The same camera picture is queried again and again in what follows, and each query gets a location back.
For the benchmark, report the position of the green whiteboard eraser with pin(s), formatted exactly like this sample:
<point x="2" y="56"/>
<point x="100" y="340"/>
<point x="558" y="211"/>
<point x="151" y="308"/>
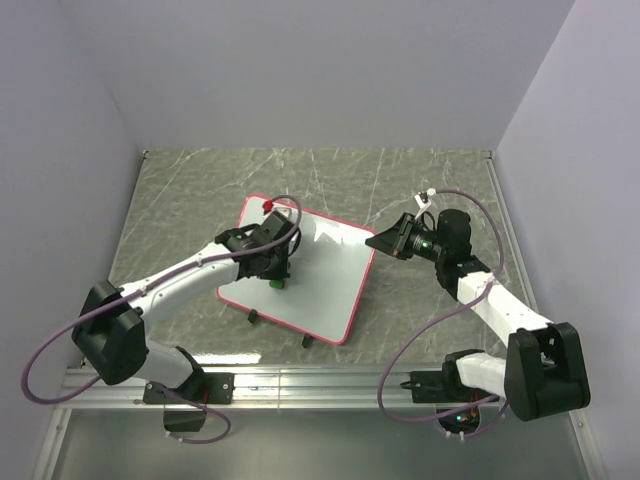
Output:
<point x="277" y="284"/>

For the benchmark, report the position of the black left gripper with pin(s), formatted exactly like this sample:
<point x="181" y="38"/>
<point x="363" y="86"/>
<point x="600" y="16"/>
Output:
<point x="279" y="272"/>

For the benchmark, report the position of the aluminium mounting rail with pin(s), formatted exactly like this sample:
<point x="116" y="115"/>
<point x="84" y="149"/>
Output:
<point x="258" y="387"/>

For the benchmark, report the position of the black right whiteboard clip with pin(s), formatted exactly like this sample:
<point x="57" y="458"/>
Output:
<point x="307" y="341"/>

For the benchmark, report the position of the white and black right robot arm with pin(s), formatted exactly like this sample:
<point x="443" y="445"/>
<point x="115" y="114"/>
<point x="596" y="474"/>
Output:
<point x="543" y="372"/>

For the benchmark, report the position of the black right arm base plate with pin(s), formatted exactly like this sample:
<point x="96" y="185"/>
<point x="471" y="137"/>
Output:
<point x="437" y="387"/>

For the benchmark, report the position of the pink framed whiteboard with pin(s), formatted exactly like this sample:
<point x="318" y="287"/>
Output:
<point x="328" y="273"/>

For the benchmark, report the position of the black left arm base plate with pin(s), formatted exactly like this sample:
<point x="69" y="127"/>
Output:
<point x="211" y="388"/>

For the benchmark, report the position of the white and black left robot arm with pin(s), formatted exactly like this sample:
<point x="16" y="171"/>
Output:
<point x="114" y="335"/>

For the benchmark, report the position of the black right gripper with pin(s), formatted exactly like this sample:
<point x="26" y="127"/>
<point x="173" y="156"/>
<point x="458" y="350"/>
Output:
<point x="395" y="241"/>

